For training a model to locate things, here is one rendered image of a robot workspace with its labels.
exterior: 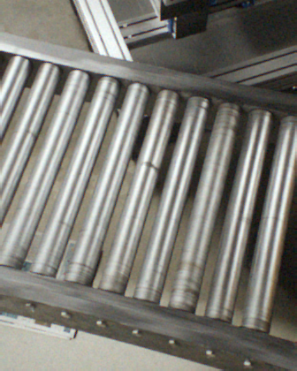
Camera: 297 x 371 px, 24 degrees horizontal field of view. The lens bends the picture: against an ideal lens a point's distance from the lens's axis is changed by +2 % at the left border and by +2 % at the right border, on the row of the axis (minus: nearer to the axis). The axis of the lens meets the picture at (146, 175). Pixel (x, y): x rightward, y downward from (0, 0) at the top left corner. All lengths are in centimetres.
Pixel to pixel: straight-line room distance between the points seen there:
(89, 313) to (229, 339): 24
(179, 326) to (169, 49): 122
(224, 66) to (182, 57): 14
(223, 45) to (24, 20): 77
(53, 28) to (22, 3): 16
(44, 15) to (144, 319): 163
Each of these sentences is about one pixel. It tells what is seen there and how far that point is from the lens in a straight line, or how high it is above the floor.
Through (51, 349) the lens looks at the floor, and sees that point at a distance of 204.
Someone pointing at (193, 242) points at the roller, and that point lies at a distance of 126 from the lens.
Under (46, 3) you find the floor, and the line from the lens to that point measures 267.
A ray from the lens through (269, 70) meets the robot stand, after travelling 220.
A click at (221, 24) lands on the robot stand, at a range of 232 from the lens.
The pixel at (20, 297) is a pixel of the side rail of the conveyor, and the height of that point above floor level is 80.
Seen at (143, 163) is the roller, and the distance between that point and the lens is 133.
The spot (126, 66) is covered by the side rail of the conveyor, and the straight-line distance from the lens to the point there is 146.
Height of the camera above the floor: 196
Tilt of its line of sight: 62 degrees down
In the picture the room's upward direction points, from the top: straight up
